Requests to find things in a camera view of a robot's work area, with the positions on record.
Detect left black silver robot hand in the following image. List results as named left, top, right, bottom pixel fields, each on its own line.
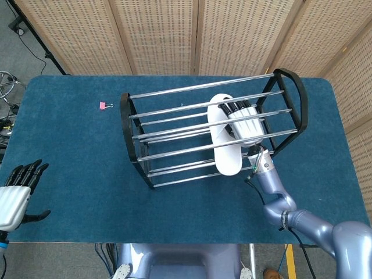
left=0, top=159, right=52, bottom=233

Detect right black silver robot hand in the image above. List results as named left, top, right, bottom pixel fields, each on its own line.
left=217, top=99, right=266, bottom=148

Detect white slipper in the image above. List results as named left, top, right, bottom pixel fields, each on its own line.
left=206, top=93, right=242, bottom=177

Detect black chrome shoe rack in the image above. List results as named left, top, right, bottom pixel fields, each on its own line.
left=120, top=68, right=308, bottom=190

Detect blue felt table cloth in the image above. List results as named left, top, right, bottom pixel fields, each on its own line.
left=0, top=74, right=372, bottom=245

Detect woven bamboo screen panel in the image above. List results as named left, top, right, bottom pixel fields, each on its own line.
left=194, top=0, right=305, bottom=77
left=324, top=28, right=372, bottom=224
left=110, top=0, right=201, bottom=76
left=13, top=0, right=133, bottom=76
left=270, top=0, right=372, bottom=79

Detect chrome stool base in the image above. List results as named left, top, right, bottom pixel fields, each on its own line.
left=0, top=70, right=26, bottom=104

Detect white table leg tube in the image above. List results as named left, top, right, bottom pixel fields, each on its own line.
left=248, top=244, right=257, bottom=270

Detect yellow floor tape strip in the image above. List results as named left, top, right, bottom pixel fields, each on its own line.
left=285, top=244, right=298, bottom=279

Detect lilac robot torso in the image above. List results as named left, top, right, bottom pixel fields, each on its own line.
left=117, top=243, right=242, bottom=279

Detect black stand pole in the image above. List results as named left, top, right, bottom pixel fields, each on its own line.
left=5, top=0, right=71, bottom=76

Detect black stand foot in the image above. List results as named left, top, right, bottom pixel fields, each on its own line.
left=8, top=20, right=26, bottom=36

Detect black floor cable bundle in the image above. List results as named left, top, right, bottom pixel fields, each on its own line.
left=0, top=103, right=20, bottom=152

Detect dark cables under table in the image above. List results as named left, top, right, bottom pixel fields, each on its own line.
left=94, top=243, right=120, bottom=279

